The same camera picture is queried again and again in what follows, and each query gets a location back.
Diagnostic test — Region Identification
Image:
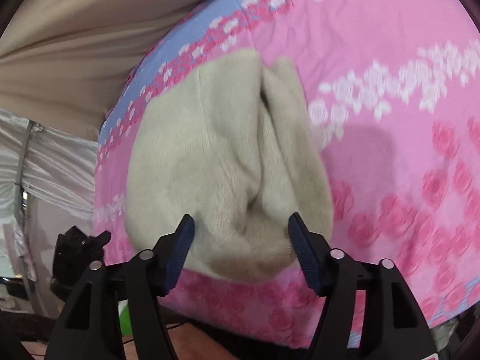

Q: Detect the cream knitted sweater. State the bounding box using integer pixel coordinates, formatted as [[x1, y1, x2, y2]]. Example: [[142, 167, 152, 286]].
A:
[[124, 49, 334, 282]]

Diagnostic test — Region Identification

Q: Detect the white satin curtain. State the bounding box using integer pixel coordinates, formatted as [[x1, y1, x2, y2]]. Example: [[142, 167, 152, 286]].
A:
[[1, 110, 97, 318]]

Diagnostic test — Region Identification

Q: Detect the beige fabric headboard cover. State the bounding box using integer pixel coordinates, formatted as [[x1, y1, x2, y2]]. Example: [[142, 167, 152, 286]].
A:
[[1, 0, 202, 140]]

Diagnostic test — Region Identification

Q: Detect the pink blue floral bedsheet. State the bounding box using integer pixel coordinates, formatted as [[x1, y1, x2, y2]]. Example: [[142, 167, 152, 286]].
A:
[[94, 0, 479, 326]]

